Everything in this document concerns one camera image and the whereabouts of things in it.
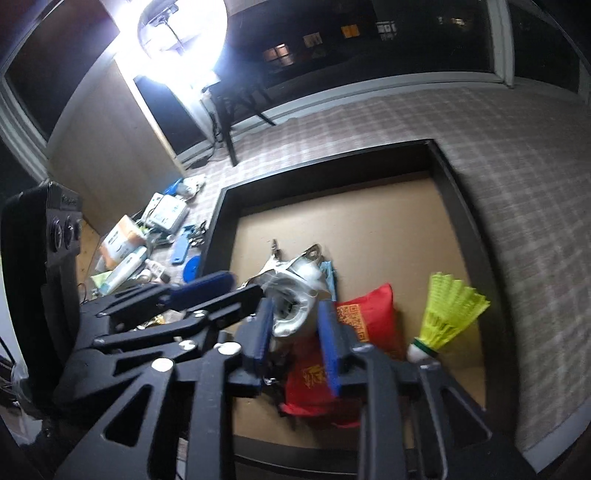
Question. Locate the black tripod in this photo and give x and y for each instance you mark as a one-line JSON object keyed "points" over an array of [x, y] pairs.
{"points": [[231, 138]]}

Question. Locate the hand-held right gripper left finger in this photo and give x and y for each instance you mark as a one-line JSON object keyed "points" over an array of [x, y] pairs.
{"points": [[259, 332]]}

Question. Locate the blue packet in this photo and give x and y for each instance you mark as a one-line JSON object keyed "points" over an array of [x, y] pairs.
{"points": [[173, 187]]}

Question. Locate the blue round disc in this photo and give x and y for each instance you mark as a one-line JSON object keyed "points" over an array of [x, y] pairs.
{"points": [[191, 270]]}

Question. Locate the black tray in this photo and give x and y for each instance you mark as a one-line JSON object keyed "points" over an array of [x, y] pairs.
{"points": [[323, 168]]}

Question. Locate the green white tube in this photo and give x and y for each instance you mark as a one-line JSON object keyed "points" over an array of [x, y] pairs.
{"points": [[124, 270]]}

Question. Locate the blue flat holder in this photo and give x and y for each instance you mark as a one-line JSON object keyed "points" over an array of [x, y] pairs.
{"points": [[181, 247]]}

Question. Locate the small white box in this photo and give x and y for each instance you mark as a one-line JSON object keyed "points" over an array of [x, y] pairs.
{"points": [[166, 212]]}

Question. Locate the dark window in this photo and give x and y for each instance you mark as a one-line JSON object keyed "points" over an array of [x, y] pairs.
{"points": [[415, 50]]}

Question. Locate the light wood cabinet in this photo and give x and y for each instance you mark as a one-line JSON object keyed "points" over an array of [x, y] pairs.
{"points": [[115, 152]]}

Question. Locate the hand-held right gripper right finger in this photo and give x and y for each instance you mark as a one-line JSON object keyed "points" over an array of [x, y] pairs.
{"points": [[330, 344]]}

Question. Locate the white orange box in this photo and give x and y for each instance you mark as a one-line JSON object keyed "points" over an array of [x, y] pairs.
{"points": [[122, 237]]}

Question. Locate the teal plastic clip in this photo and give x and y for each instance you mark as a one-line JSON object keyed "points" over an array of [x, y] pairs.
{"points": [[330, 277]]}

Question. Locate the silver white wrapper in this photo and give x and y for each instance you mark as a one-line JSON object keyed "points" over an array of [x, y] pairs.
{"points": [[295, 286]]}

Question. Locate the yellow shuttlecock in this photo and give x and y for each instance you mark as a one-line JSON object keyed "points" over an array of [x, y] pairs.
{"points": [[445, 314]]}

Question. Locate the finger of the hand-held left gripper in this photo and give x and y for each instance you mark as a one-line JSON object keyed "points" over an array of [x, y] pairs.
{"points": [[203, 286], [231, 302]]}

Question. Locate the red fabric bag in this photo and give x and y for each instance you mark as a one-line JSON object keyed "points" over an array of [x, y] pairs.
{"points": [[369, 318]]}

